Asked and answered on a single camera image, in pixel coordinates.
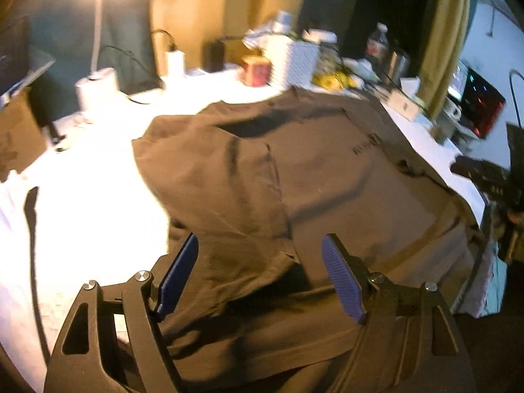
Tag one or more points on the white tissue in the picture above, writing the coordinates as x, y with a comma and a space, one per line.
260, 37

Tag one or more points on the white plastic basket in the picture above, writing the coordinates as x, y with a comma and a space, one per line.
292, 64

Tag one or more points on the small white box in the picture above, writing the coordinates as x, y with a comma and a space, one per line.
403, 104

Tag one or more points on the laptop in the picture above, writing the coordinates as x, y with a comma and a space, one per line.
20, 61

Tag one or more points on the metal cup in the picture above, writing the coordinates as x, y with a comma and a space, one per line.
397, 63

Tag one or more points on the white tablecloth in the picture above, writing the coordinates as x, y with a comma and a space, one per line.
94, 180

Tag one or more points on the lit computer screen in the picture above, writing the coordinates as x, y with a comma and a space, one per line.
481, 104

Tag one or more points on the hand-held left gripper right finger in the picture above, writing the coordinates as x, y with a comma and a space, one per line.
343, 278

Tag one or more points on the olive curtain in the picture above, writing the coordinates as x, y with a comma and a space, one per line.
444, 37

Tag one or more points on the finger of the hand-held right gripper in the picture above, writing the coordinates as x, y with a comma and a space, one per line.
479, 172

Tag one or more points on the mustard yellow curtain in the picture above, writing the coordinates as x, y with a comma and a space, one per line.
229, 4

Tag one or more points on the cardboard box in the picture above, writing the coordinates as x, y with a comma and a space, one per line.
18, 135

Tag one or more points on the white charger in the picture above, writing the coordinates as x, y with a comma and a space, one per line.
175, 62

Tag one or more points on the yellow snack packet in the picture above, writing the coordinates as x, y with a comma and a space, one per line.
332, 80

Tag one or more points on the brown t-shirt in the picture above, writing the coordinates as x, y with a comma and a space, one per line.
286, 196

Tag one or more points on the white desk lamp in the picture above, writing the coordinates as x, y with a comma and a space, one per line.
98, 77

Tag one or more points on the red can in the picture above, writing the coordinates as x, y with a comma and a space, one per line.
256, 70

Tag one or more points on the black charger plug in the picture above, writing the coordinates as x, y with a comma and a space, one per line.
213, 55

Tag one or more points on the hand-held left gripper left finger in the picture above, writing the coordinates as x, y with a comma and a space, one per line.
180, 274

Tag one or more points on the clear plastic bottle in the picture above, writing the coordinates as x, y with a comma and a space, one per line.
377, 45

